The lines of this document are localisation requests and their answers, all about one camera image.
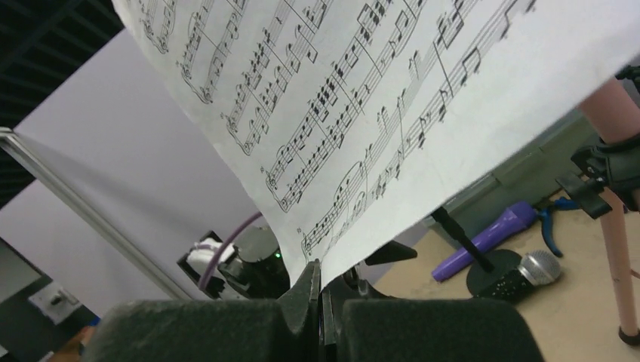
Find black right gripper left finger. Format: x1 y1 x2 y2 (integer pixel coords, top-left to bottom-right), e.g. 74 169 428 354
82 261 320 361

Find black round-base mic stand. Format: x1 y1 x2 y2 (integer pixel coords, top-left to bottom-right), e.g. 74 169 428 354
432 207 522 296

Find purple toy microphone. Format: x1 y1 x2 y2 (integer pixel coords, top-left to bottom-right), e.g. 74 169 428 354
431 201 537 282

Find black silver condenser microphone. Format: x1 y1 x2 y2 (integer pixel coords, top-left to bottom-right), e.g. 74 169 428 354
472 250 562 304

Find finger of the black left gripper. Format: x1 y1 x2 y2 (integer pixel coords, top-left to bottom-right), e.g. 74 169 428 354
365 241 417 266

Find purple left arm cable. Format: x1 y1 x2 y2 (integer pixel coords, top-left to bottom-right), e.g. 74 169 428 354
198 211 264 292

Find white sheet music page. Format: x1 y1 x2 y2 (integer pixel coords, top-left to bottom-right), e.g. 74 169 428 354
113 1 639 281

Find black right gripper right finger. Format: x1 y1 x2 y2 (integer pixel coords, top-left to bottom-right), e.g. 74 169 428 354
322 277 544 361

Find clear green plastic storage box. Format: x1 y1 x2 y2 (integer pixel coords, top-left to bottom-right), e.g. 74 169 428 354
445 110 597 238

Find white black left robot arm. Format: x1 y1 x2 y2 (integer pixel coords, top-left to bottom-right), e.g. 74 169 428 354
177 226 290 299

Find pink music stand tripod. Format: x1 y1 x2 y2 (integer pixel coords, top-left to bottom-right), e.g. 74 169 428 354
556 66 639 346

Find blue-handled pliers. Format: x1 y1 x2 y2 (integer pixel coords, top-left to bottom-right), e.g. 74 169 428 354
534 196 579 258

